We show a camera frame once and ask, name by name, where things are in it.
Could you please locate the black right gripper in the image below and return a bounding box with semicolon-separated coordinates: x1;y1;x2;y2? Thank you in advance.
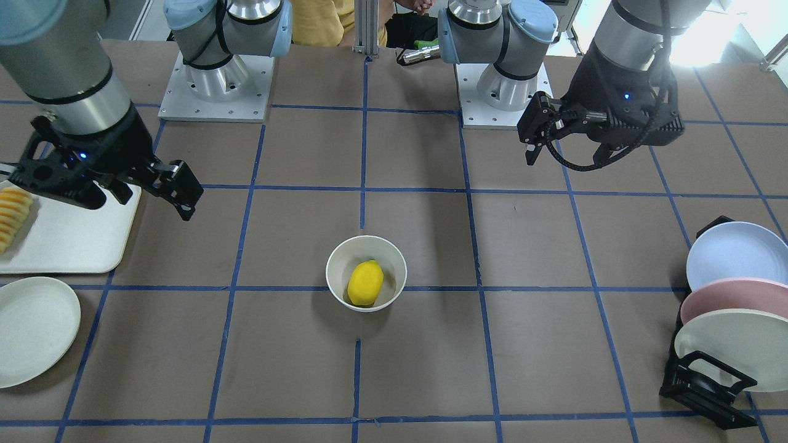
9;104;204;222

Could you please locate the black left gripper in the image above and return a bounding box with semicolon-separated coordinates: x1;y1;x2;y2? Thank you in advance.
517;43;686;166

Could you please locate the white ceramic bowl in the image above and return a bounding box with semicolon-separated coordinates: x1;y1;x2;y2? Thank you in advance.
324;235;408;313

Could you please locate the yellow lemon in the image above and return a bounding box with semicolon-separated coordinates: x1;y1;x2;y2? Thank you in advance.
347;259;385;306

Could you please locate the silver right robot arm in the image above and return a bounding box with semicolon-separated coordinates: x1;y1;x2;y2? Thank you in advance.
2;1;294;221

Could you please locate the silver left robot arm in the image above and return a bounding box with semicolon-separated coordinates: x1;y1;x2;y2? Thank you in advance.
437;1;709;172

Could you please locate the cream rectangular tray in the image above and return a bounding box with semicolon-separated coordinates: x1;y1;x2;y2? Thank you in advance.
1;185;142;274

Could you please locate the sliced yellow pineapple toy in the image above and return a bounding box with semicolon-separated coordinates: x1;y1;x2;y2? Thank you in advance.
1;186;34;254

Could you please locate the round cream plate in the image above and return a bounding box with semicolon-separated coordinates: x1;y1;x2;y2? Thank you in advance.
1;276;81;389

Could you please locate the person in yellow shirt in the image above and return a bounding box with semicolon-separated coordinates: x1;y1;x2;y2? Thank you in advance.
291;1;435;47

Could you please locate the light blue plate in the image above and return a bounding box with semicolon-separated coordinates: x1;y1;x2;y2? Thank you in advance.
686;221;787;290

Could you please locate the pink plate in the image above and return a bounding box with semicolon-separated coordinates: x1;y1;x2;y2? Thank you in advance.
678;277;787;325

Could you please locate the cream plate in rack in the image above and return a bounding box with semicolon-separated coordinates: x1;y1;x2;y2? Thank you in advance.
673;309;787;392

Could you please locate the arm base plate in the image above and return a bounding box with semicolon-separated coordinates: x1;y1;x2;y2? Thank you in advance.
158;55;276;124
455;63;553;130

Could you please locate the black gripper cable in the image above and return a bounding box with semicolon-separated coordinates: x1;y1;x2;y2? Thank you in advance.
545;0;678;172

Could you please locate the aluminium frame post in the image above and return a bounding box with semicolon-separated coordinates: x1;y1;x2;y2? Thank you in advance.
352;0;380;58

